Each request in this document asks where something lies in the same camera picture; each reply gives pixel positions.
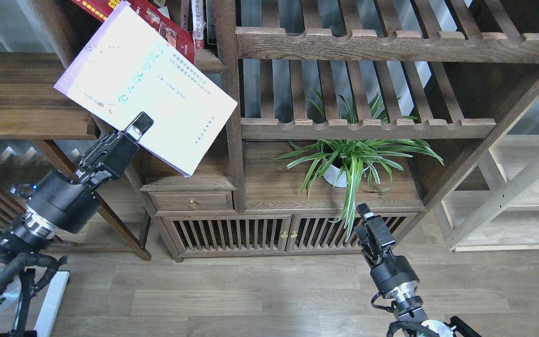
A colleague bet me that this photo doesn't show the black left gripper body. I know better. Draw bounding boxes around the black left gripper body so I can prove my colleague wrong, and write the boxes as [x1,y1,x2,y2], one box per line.
[11,131,139,234]

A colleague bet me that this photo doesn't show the white thick book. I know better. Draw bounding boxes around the white thick book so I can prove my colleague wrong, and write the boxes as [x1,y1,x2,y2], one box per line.
[54,1,237,176]

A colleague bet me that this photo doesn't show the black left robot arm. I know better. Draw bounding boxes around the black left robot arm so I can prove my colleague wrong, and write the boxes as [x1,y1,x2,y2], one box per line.
[0,112,154,337]

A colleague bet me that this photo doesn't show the white red upright book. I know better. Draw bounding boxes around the white red upright book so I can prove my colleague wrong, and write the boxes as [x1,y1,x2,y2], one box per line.
[190,0,206,50]

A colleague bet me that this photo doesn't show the light wooden shelf unit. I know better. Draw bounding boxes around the light wooden shelf unit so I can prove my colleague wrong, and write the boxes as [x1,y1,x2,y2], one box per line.
[432,61,539,252]

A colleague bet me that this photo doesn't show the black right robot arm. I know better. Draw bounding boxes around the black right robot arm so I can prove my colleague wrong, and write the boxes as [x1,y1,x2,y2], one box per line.
[354,204,479,337]

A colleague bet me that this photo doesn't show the dark green upright book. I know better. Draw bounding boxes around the dark green upright book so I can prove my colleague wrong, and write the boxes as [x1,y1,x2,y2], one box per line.
[205,0,218,45]

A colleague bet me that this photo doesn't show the dark wooden side table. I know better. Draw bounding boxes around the dark wooden side table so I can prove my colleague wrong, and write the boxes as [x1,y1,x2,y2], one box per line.
[0,52,151,261]

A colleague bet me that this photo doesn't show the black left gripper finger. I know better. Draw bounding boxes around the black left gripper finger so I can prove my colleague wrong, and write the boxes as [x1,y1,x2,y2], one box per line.
[124,111,154,141]

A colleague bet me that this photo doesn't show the dark wooden bookshelf cabinet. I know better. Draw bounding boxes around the dark wooden bookshelf cabinet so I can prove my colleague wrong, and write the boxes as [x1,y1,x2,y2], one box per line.
[129,0,539,262]

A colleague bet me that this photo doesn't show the red cover book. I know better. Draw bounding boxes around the red cover book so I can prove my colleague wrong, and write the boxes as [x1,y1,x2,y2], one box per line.
[72,0,195,64]

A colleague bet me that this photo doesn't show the white flat bar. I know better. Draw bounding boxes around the white flat bar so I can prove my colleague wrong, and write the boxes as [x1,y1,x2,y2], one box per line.
[34,271,70,337]

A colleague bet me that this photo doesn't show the white plant pot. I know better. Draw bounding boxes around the white plant pot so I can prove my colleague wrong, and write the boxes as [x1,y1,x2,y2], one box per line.
[321,158,368,188]

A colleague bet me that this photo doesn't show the brass drawer knob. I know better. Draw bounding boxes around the brass drawer knob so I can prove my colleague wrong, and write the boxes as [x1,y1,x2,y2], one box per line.
[188,198,199,209]

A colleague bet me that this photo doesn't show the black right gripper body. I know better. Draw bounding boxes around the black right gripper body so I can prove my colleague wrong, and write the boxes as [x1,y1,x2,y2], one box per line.
[354,215,420,302]

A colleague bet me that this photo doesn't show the green spider plant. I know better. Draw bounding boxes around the green spider plant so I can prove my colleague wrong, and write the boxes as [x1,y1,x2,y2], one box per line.
[270,88,444,242]

